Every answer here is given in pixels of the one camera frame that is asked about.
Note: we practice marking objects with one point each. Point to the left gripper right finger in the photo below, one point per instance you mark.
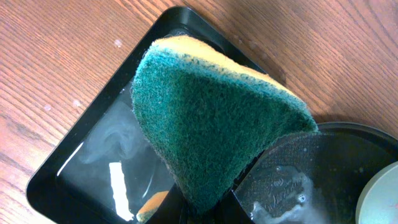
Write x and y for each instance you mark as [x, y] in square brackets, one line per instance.
[230, 211]

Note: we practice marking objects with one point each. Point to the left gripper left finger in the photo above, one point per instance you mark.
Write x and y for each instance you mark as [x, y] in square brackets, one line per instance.
[173, 210]

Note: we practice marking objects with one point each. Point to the green yellow sponge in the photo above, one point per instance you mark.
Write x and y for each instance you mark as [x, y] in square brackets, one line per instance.
[207, 117]

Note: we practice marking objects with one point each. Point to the light blue plate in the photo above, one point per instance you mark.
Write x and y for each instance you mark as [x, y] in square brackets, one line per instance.
[377, 203]

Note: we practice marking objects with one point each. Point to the black rectangular water tray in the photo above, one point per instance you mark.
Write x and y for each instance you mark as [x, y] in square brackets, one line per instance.
[103, 170]

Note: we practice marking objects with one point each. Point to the round black tray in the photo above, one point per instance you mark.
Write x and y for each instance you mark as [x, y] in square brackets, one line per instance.
[315, 178]

